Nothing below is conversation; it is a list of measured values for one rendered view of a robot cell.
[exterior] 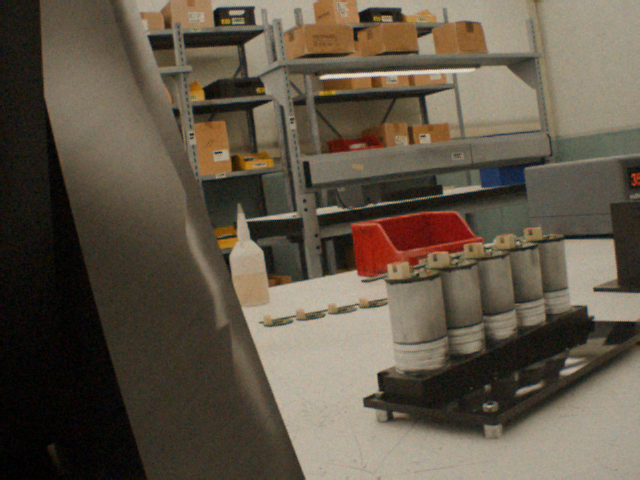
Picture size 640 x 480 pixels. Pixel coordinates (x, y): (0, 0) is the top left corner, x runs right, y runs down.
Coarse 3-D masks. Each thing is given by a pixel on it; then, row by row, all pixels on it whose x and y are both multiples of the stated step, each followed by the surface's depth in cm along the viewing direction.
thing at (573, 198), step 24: (528, 168) 96; (552, 168) 93; (576, 168) 90; (600, 168) 87; (624, 168) 85; (528, 192) 97; (552, 192) 94; (576, 192) 90; (600, 192) 87; (624, 192) 85; (552, 216) 94; (576, 216) 91; (600, 216) 88
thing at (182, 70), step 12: (180, 24) 273; (180, 36) 273; (180, 48) 273; (180, 60) 273; (168, 72) 270; (180, 72) 273; (180, 84) 274; (180, 96) 276; (192, 120) 275; (192, 144) 275; (192, 156) 275; (192, 168) 276
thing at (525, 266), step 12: (516, 252) 38; (528, 252) 38; (516, 264) 38; (528, 264) 38; (516, 276) 38; (528, 276) 38; (540, 276) 39; (516, 288) 38; (528, 288) 38; (540, 288) 38; (516, 300) 38; (528, 300) 38; (540, 300) 38; (516, 312) 38; (528, 312) 38; (540, 312) 38; (516, 324) 38; (528, 324) 38; (540, 324) 38
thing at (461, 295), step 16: (448, 272) 34; (464, 272) 34; (448, 288) 34; (464, 288) 34; (448, 304) 34; (464, 304) 34; (480, 304) 35; (448, 320) 34; (464, 320) 34; (480, 320) 35; (448, 336) 34; (464, 336) 34; (480, 336) 35; (464, 352) 34
